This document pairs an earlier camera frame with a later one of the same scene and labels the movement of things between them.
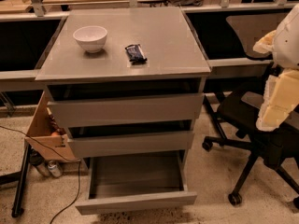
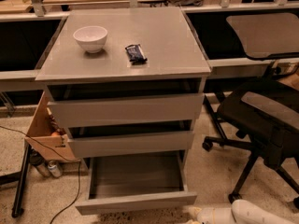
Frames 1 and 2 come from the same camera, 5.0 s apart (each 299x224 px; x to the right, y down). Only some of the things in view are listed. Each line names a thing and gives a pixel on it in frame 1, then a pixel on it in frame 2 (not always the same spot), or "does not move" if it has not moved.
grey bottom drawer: [135, 180] does not move
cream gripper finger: [265, 44] to [193, 210]
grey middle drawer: [130, 144] does not move
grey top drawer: [86, 111] does not move
